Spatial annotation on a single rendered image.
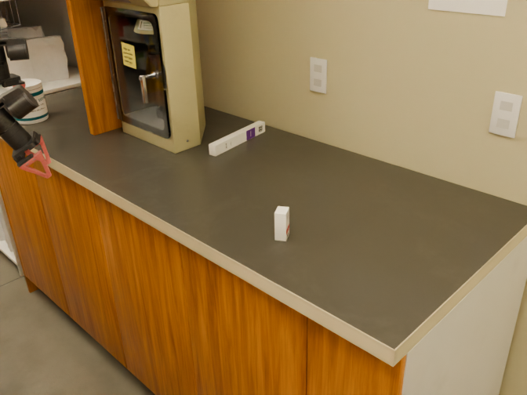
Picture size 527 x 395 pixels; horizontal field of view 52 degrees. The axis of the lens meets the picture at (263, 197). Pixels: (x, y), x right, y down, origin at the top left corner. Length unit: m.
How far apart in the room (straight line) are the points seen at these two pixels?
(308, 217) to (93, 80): 1.00
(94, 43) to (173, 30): 0.38
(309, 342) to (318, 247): 0.22
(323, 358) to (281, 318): 0.13
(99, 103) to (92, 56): 0.17
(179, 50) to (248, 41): 0.38
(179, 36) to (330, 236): 0.81
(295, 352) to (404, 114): 0.80
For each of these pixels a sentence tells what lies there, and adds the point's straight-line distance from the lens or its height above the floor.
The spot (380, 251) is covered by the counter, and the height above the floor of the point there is 0.94.
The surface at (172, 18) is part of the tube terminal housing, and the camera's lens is 1.75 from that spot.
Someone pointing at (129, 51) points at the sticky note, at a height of 1.26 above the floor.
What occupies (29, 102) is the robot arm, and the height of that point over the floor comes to 1.24.
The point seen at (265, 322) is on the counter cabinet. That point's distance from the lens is 1.33.
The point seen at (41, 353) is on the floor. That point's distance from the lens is 2.60.
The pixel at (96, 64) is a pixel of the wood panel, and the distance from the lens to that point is 2.05.
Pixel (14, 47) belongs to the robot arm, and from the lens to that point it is 1.97.
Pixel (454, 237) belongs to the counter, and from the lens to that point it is 1.39.
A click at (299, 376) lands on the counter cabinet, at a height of 0.68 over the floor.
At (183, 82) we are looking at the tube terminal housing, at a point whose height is 1.17.
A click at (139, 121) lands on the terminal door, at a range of 1.95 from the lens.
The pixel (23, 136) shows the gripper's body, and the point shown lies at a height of 1.15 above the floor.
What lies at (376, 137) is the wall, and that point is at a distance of 1.79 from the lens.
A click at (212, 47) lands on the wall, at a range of 2.24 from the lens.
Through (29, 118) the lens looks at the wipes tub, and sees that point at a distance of 2.32.
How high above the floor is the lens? 1.64
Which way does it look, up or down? 27 degrees down
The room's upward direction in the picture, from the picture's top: 2 degrees counter-clockwise
